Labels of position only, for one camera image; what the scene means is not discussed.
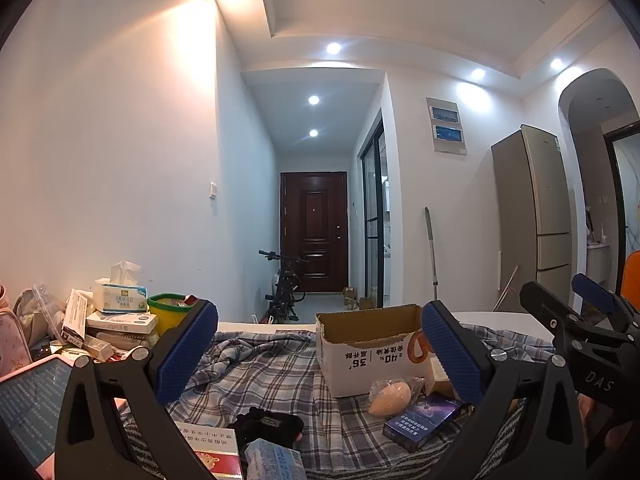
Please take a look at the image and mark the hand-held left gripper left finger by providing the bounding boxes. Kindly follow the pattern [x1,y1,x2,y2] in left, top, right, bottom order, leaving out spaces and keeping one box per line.
[54,298,219,480]

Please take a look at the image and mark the black framed glass sliding door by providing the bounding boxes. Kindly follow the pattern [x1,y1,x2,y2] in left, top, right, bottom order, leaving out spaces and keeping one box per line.
[361,117,386,308]

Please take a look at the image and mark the blue plaid cloth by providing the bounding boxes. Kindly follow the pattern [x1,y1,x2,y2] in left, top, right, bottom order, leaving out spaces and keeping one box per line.
[120,322,556,480]

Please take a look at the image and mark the grey mop handle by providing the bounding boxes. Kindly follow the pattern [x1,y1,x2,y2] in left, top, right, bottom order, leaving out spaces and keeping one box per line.
[424,206,440,303]

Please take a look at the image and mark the clear plastic bag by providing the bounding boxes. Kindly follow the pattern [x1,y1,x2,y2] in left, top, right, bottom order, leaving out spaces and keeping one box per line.
[32,282,67,346]

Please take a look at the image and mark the purple blue small box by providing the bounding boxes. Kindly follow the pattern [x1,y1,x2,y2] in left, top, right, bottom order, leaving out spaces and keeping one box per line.
[382,392,463,453]

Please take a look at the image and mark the printed cardboard box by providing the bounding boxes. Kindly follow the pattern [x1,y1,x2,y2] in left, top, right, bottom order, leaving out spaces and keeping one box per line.
[315,304,453,398]

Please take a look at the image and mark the orange chair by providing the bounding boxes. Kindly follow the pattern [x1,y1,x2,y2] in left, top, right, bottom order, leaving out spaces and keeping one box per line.
[620,251,640,301]

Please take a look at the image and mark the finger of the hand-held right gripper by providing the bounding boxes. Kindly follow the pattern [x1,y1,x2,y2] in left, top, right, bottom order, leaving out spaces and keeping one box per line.
[571,273,640,333]
[520,281,583,356]

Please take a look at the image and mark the black fuzzy glove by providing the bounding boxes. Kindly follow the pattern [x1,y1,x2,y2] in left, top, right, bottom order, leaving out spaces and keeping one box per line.
[235,406,305,453]

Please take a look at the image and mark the beige square box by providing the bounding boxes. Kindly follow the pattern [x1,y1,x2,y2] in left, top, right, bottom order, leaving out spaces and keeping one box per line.
[430,355,456,398]

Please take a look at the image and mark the black bicycle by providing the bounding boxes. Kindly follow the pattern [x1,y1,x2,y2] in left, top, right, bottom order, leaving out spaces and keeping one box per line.
[258,249,307,323]

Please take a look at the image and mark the yellow container with green rim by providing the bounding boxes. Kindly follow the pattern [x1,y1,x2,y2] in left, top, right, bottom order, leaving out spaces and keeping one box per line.
[147,293,201,338]

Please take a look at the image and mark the red and white carton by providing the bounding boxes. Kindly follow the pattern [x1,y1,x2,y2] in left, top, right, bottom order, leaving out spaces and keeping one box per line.
[172,420,246,480]

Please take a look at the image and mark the grey electrical panel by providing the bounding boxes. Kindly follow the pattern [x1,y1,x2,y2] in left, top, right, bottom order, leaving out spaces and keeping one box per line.
[426,96,468,155]

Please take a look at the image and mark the white tissue pack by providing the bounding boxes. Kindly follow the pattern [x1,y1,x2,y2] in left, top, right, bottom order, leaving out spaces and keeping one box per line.
[94,260,149,313]

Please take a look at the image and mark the patterned glass door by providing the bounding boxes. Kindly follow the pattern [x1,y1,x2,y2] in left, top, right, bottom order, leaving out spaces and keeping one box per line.
[605,132,640,261]

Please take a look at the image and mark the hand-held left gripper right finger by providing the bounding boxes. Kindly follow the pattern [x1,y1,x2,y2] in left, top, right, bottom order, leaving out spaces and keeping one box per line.
[421,300,587,480]

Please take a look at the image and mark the white printed flat box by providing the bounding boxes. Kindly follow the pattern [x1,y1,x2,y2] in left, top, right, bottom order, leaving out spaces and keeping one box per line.
[61,288,90,343]

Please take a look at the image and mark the bagged bread bun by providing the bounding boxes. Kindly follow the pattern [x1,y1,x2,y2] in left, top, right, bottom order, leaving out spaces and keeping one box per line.
[369,379,426,417]

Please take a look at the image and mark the dark brown entrance door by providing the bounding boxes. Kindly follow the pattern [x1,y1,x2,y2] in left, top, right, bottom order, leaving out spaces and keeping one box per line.
[280,171,348,294]

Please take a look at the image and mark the wooden sticks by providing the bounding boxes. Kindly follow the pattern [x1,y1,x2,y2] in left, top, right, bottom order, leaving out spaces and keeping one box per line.
[492,262,521,313]

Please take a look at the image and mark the person's right hand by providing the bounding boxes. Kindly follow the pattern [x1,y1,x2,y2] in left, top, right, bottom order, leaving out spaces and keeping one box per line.
[579,394,640,456]

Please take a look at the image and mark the beige refrigerator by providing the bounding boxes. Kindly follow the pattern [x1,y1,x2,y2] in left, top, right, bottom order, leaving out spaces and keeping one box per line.
[491,124,573,311]

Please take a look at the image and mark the tablet in pink case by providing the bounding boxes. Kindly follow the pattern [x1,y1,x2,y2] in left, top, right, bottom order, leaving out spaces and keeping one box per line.
[0,354,76,480]

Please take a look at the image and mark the pink patterned pouch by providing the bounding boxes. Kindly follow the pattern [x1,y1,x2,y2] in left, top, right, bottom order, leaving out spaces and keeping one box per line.
[0,285,33,376]

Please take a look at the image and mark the light blue wipes packet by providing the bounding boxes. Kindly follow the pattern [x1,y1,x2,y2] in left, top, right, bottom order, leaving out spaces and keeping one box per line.
[244,438,307,480]

